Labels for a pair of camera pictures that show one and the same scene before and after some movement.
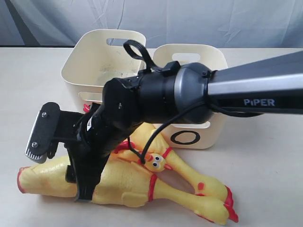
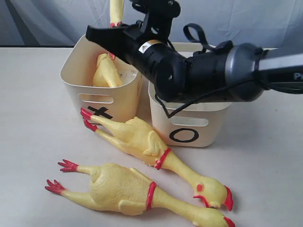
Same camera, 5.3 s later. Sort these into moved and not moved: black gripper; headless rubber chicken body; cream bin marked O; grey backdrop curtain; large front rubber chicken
Moved: black gripper; large front rubber chicken; headless rubber chicken body
Not moved: grey backdrop curtain; cream bin marked O
